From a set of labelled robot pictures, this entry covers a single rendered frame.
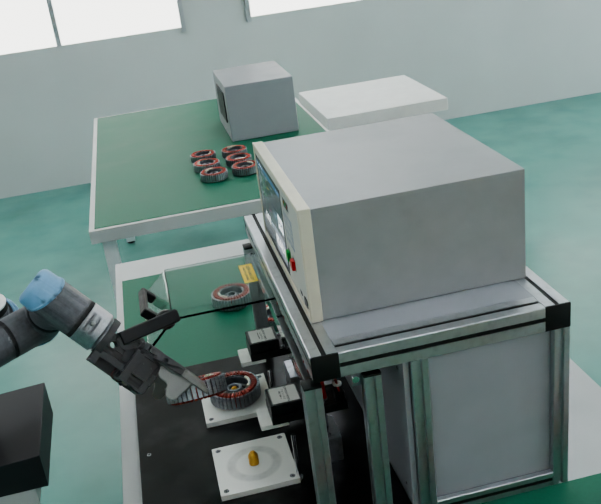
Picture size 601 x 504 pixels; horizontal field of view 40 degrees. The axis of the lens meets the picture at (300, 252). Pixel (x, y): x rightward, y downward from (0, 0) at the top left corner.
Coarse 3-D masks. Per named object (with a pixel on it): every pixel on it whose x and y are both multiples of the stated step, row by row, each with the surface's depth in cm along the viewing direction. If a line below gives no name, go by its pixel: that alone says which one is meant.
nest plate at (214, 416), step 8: (264, 376) 189; (264, 384) 185; (264, 392) 182; (208, 400) 182; (264, 400) 180; (208, 408) 179; (216, 408) 179; (248, 408) 178; (256, 408) 177; (208, 416) 177; (216, 416) 176; (224, 416) 176; (232, 416) 175; (240, 416) 175; (248, 416) 176; (256, 416) 176; (208, 424) 174; (216, 424) 175
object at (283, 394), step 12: (288, 384) 159; (276, 396) 155; (288, 396) 155; (300, 396) 154; (264, 408) 159; (276, 408) 153; (288, 408) 153; (300, 408) 154; (324, 408) 155; (336, 408) 155; (264, 420) 156; (276, 420) 154; (288, 420) 154
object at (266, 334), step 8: (264, 328) 180; (272, 328) 180; (248, 336) 178; (256, 336) 177; (264, 336) 177; (272, 336) 177; (280, 336) 181; (248, 344) 177; (256, 344) 175; (264, 344) 175; (272, 344) 176; (280, 344) 178; (240, 352) 180; (248, 352) 180; (256, 352) 175; (264, 352) 176; (272, 352) 176; (280, 352) 176; (240, 360) 177; (248, 360) 177; (256, 360) 176; (264, 360) 177
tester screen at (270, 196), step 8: (256, 160) 170; (264, 176) 163; (264, 184) 165; (272, 184) 154; (264, 192) 168; (272, 192) 156; (264, 200) 170; (272, 200) 158; (264, 208) 173; (280, 208) 149; (272, 216) 163; (280, 216) 151; (272, 224) 165; (280, 232) 156
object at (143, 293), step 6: (144, 288) 173; (138, 294) 172; (144, 294) 170; (150, 294) 172; (144, 300) 167; (150, 300) 173; (144, 306) 165; (144, 312) 163; (150, 312) 164; (150, 318) 164
